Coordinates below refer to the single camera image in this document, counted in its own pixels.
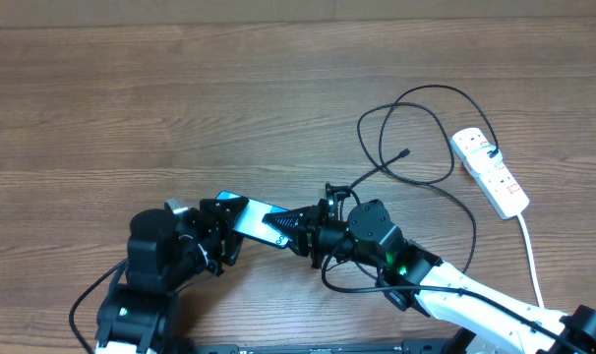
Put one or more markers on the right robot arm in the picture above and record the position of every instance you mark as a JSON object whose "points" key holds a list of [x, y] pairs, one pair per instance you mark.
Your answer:
{"points": [[411, 277]]}

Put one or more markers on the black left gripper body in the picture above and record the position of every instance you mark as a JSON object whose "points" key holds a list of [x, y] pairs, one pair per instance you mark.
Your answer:
{"points": [[207, 230]]}

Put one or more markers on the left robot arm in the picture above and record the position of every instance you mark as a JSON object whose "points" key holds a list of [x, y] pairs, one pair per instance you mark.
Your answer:
{"points": [[167, 247]]}

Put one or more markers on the white power strip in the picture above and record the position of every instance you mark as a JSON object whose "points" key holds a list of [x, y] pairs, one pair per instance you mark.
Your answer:
{"points": [[498, 185]]}

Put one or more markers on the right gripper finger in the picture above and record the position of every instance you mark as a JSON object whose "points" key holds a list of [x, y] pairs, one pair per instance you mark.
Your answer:
{"points": [[300, 245], [294, 222]]}

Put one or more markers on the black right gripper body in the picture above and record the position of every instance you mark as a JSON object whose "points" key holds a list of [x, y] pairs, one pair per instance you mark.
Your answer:
{"points": [[320, 235]]}

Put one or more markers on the white charger plug adapter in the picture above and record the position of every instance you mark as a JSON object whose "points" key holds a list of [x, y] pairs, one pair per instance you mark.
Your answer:
{"points": [[483, 159]]}

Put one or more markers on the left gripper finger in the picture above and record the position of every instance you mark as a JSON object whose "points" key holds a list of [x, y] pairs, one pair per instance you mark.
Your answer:
{"points": [[231, 247], [228, 210]]}

